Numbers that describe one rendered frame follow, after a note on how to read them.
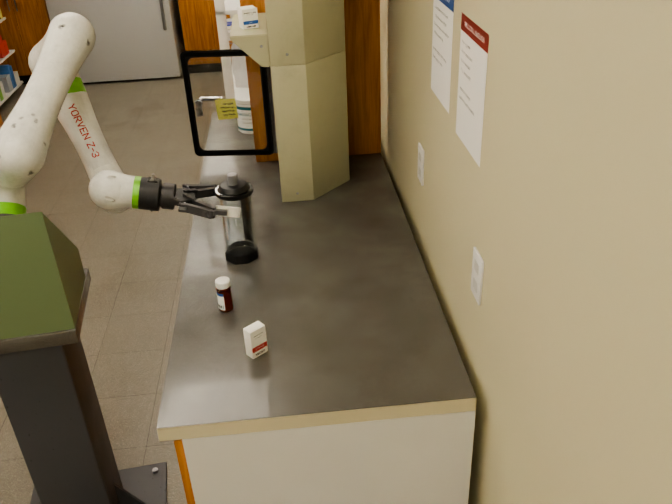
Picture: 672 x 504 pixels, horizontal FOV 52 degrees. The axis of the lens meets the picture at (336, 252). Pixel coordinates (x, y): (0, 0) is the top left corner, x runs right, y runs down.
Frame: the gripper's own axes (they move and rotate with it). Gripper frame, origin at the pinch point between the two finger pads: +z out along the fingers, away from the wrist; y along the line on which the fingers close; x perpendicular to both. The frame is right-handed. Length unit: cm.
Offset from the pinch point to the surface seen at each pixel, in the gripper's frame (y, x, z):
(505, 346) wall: -76, -13, 54
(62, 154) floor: 339, 143, -124
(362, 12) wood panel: 71, -45, 39
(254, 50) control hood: 34.4, -35.5, 2.1
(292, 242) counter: 5.7, 14.2, 19.5
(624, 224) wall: -111, -58, 44
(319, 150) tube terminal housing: 37.1, -4.7, 27.6
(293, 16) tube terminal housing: 34, -47, 12
